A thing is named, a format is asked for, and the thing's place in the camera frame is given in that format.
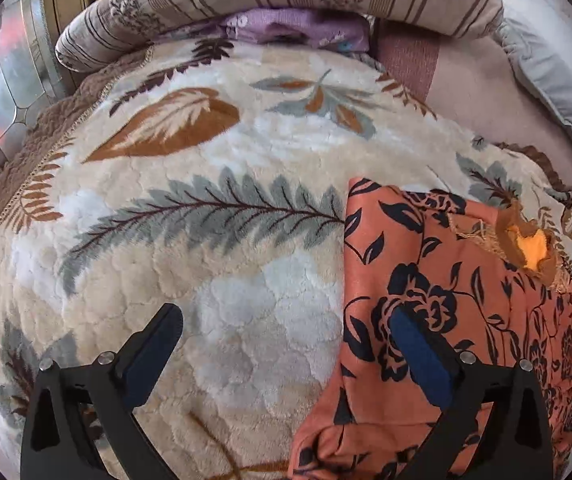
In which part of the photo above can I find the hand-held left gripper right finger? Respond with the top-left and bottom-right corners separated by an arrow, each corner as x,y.
390,305 -> 555,480

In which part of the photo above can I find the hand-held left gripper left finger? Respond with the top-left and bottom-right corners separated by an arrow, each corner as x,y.
20,303 -> 185,480

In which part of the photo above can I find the orange floral print garment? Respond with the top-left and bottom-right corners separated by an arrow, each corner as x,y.
288,176 -> 572,480

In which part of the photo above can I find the leaf print plush blanket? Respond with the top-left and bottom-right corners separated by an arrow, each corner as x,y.
0,40 -> 572,480

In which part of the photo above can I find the grey pillow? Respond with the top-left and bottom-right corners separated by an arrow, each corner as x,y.
491,19 -> 572,191

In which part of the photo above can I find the brown quilted bed cover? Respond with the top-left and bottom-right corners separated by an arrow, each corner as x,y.
0,50 -> 151,286

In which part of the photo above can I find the pink bed sheet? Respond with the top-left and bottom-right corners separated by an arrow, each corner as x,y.
373,19 -> 572,196

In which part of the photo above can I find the decorated glass door panel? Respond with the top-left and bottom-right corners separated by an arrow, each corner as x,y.
0,0 -> 74,171

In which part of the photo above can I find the purple floral cloth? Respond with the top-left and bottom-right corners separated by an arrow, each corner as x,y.
158,7 -> 371,53

